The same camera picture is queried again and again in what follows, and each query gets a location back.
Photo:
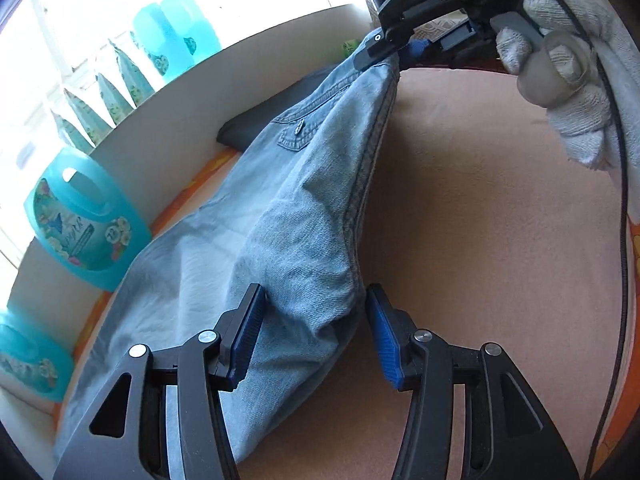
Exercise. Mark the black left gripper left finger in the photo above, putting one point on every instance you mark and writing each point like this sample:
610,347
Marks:
123,433

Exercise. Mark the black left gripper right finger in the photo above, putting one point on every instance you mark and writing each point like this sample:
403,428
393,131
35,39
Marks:
508,434

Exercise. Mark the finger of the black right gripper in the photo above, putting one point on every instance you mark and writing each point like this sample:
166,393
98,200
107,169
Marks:
419,52
380,45

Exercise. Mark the blue denim pants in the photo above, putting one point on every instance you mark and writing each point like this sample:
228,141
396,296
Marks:
289,217

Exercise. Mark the dark folded garment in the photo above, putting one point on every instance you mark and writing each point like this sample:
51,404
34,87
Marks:
270,110

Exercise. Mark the large teal detergent bottle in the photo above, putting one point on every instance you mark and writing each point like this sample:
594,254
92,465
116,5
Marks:
82,219

